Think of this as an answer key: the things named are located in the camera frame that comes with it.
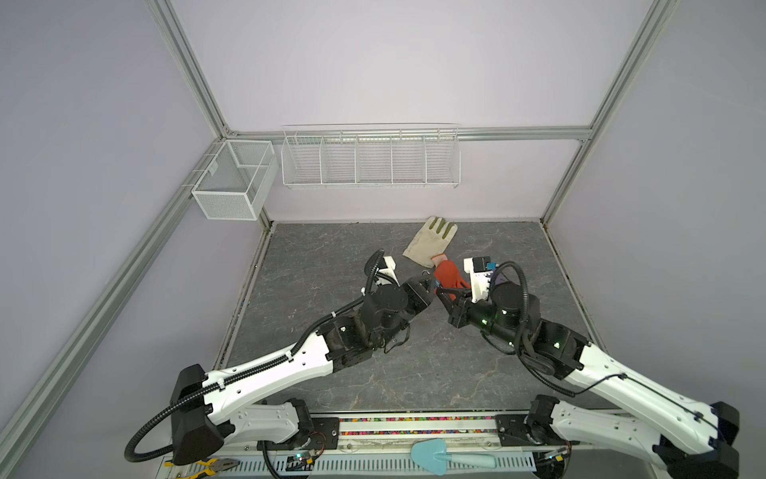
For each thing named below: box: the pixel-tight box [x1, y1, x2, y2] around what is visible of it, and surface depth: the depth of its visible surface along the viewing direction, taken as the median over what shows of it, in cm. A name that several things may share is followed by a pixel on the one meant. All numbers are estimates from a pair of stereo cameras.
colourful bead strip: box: [339, 416, 498, 437], surface depth 77 cm
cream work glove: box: [401, 216, 458, 269], surface depth 116 cm
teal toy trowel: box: [410, 438, 497, 477], surface depth 72 cm
